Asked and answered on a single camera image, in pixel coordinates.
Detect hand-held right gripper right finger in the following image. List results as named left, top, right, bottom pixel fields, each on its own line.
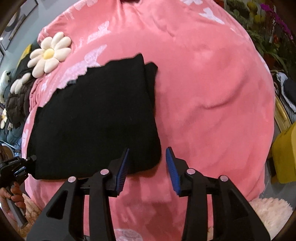
left=165, top=146, right=271, bottom=241

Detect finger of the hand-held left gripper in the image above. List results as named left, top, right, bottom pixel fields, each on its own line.
left=15, top=166, right=31, bottom=184
left=24, top=155, right=37, bottom=166

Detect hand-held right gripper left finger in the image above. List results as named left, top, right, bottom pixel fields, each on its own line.
left=26, top=148, right=130, bottom=241

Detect black sweater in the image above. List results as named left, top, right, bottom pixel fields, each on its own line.
left=27, top=53, right=162, bottom=181

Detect pile of dark clothes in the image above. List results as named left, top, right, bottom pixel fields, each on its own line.
left=275, top=71, right=296, bottom=121

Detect person's left hand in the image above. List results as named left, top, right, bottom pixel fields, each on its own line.
left=0, top=182, right=26, bottom=216

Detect dark brown puffer jacket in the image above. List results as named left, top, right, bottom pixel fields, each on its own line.
left=5, top=79, right=36, bottom=128

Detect pink printed blanket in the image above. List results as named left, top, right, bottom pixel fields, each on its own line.
left=22, top=0, right=274, bottom=241

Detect small daisy flower cushion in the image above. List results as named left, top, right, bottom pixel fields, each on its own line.
left=10, top=72, right=32, bottom=94

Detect white plush toy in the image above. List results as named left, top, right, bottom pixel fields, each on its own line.
left=0, top=71, right=12, bottom=104

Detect large daisy flower cushion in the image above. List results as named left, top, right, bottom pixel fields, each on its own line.
left=27, top=32, right=73, bottom=80

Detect yellow cushion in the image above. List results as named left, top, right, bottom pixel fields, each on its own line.
left=21, top=44, right=32, bottom=61

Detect cream fluffy blanket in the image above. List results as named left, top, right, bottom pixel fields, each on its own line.
left=248, top=197, right=293, bottom=240

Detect green potted plant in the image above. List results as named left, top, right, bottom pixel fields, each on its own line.
left=227, top=0, right=288, bottom=75

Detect purple orchid flowers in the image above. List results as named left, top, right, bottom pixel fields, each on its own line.
left=260, top=2, right=295, bottom=41

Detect gold frame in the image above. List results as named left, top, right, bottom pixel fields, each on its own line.
left=274, top=97, right=292, bottom=133

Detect framed wall picture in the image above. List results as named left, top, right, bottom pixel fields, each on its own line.
left=0, top=0, right=39, bottom=51

